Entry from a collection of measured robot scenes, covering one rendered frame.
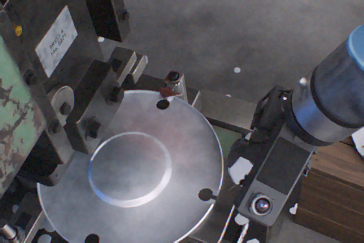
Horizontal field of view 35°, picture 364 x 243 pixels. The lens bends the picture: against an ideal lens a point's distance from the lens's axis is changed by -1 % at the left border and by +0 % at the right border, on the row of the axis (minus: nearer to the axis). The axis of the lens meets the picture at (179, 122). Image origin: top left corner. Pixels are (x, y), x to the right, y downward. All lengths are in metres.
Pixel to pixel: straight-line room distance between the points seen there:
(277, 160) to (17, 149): 0.27
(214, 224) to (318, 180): 0.61
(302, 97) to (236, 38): 1.49
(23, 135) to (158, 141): 0.36
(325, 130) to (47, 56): 0.32
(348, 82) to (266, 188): 0.16
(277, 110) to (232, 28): 1.43
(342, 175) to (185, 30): 0.95
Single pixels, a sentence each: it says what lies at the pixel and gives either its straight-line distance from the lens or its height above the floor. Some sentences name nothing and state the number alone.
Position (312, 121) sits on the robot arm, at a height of 1.08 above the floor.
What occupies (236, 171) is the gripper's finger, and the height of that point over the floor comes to 0.91.
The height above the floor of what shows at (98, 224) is 0.78.
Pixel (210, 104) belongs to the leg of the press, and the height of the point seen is 0.64.
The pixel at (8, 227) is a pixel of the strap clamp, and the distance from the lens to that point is 0.88.
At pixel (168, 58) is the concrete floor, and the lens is 2.02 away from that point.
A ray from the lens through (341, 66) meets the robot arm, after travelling 0.52.
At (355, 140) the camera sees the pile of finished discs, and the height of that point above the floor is 0.36.
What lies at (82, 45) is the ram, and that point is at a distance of 0.74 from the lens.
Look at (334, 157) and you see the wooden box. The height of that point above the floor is 0.35.
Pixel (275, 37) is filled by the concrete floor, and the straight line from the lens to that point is 2.06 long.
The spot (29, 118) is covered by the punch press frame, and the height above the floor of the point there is 1.09.
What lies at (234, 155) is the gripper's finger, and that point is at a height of 0.95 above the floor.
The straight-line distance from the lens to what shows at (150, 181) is 0.87.
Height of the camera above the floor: 1.56
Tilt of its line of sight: 57 degrees down
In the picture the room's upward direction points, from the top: 10 degrees counter-clockwise
